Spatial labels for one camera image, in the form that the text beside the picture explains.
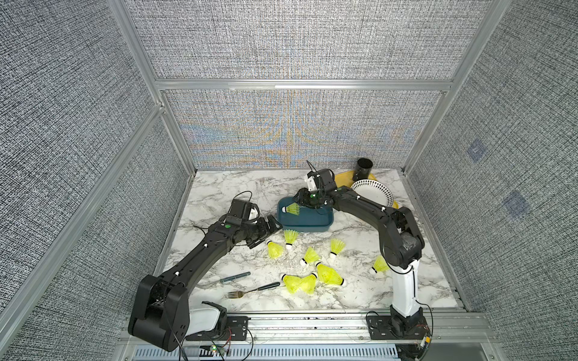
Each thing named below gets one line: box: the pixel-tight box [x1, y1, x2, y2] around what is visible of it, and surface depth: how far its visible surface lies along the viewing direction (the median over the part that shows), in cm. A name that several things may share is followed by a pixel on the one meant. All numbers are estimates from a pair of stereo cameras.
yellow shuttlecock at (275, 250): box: [265, 239, 284, 260], surface depth 92 cm
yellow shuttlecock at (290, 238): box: [283, 228, 299, 250], surface depth 94 cm
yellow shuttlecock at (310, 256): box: [299, 246, 320, 267], surface depth 88 cm
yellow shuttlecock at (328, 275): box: [316, 263, 347, 288], surface depth 85 cm
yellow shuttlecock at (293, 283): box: [279, 272, 303, 295], surface depth 84 cm
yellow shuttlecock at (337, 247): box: [329, 237, 347, 259], surface depth 91 cm
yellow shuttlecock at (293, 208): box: [280, 202, 301, 216], surface depth 102 cm
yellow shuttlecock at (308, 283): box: [299, 271, 318, 296], surface depth 84 cm
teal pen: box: [219, 271, 252, 284], surface depth 85 cm
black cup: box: [352, 157, 374, 183], surface depth 113 cm
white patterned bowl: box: [350, 178, 394, 208], surface depth 112 cm
